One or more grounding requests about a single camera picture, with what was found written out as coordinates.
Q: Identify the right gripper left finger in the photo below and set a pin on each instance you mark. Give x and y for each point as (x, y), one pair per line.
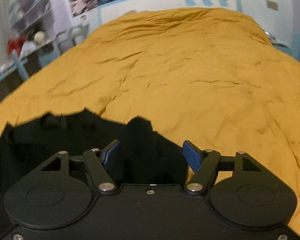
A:
(56, 176)

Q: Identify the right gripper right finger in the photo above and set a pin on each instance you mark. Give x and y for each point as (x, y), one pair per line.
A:
(217, 174)

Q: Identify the black garment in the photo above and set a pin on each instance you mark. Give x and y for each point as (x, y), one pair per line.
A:
(146, 157)

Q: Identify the mustard yellow bed cover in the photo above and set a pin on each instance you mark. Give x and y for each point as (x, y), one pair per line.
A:
(210, 76)

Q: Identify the purple shelf unit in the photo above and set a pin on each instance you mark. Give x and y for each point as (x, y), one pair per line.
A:
(28, 30)

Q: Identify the white blue headboard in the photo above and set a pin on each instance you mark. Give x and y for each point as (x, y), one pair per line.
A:
(110, 11)

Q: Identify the wall light switch plate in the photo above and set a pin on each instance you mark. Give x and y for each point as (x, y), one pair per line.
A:
(272, 5)

